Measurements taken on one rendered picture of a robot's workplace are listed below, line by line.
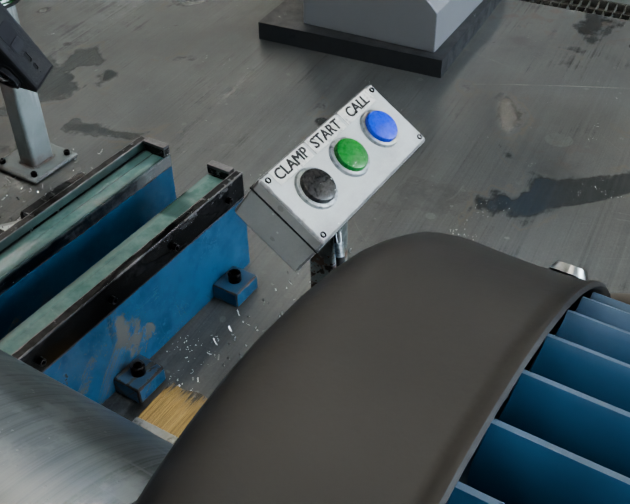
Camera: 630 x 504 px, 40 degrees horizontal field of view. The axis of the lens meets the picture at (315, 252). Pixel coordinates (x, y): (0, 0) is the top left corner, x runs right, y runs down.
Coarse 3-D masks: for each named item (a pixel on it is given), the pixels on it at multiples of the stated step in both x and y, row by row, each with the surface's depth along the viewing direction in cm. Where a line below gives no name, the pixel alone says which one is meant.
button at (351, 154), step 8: (336, 144) 70; (344, 144) 70; (352, 144) 70; (360, 144) 71; (336, 152) 69; (344, 152) 69; (352, 152) 70; (360, 152) 70; (344, 160) 69; (352, 160) 69; (360, 160) 70; (352, 168) 69; (360, 168) 70
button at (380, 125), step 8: (376, 112) 73; (384, 112) 74; (368, 120) 73; (376, 120) 73; (384, 120) 73; (392, 120) 74; (368, 128) 72; (376, 128) 72; (384, 128) 73; (392, 128) 73; (376, 136) 72; (384, 136) 72; (392, 136) 73
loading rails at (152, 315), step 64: (64, 192) 91; (128, 192) 94; (192, 192) 92; (0, 256) 84; (64, 256) 88; (128, 256) 84; (192, 256) 90; (0, 320) 84; (64, 320) 76; (128, 320) 84; (64, 384) 79; (128, 384) 85
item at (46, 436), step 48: (0, 384) 42; (48, 384) 44; (0, 432) 38; (48, 432) 39; (96, 432) 40; (144, 432) 43; (0, 480) 35; (48, 480) 36; (96, 480) 36; (144, 480) 37
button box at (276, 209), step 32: (320, 128) 70; (352, 128) 72; (288, 160) 67; (320, 160) 69; (384, 160) 72; (256, 192) 66; (288, 192) 66; (352, 192) 69; (256, 224) 68; (288, 224) 66; (320, 224) 66; (288, 256) 68
